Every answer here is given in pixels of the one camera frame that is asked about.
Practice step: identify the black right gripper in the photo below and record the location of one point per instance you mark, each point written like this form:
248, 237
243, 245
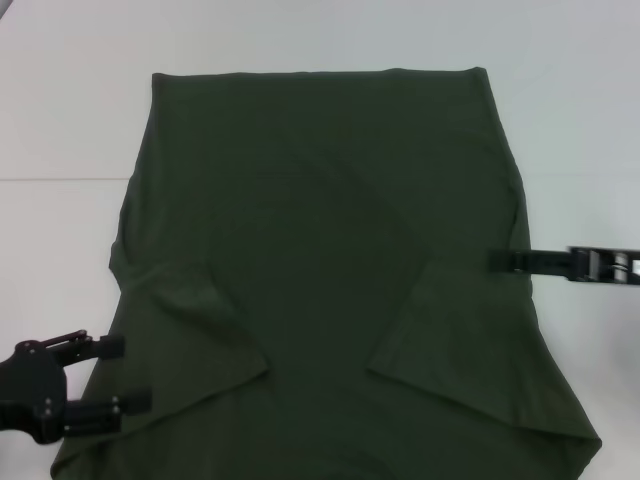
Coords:
607, 265

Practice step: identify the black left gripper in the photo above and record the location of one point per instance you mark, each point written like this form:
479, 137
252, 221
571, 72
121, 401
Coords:
32, 395

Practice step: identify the dark green shirt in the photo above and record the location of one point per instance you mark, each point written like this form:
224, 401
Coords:
330, 250

